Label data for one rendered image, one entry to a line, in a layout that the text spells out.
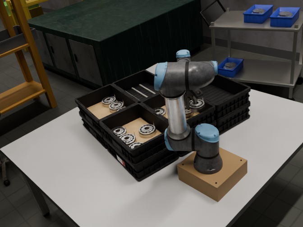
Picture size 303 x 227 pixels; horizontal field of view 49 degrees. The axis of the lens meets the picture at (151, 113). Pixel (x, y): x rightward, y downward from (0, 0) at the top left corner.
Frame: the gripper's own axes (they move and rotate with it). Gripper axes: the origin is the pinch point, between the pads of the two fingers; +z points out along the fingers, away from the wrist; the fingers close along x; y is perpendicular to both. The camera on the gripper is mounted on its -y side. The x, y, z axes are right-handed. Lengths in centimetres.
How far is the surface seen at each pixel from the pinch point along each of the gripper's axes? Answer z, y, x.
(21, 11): -30, 251, 29
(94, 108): 10, 64, 39
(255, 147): 24.6, -31.0, -19.6
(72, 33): 15, 264, -23
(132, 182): 23, -6, 51
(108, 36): 16, 210, -46
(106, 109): 10, 57, 33
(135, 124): 10.2, 24.7, 27.8
